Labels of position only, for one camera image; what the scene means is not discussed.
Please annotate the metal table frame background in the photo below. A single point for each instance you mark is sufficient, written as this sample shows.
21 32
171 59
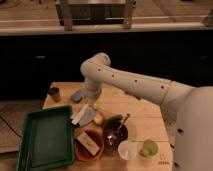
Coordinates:
94 12

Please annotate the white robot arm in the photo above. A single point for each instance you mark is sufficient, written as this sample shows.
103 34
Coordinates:
193 149

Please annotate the wooden block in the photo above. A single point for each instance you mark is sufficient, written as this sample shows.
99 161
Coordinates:
88 143

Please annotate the grey triangular block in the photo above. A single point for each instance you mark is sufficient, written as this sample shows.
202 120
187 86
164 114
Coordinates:
89 114

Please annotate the green plastic tray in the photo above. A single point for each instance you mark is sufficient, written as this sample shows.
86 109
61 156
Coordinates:
47 140

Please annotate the green plastic cup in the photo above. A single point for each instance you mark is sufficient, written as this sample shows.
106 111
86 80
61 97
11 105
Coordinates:
149 148

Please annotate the dark brown bowl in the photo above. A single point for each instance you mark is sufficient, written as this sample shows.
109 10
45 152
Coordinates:
113 126

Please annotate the orange terracotta bowl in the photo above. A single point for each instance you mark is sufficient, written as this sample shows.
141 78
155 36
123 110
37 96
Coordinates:
82 153

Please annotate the white plastic cup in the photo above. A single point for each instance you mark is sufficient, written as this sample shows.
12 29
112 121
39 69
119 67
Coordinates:
127 150

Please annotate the dark brown cup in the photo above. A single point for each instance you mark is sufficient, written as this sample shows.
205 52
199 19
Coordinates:
54 93

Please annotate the green cucumber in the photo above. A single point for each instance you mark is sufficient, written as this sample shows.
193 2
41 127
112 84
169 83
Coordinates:
114 118

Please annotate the white dish brush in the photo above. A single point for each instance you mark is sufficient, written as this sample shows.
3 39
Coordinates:
75 118

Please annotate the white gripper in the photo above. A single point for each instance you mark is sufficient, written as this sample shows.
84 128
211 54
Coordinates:
91 95

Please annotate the small apple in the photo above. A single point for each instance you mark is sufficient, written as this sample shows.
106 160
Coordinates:
99 119

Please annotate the metal spoon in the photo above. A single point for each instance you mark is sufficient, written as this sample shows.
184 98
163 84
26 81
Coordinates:
114 134

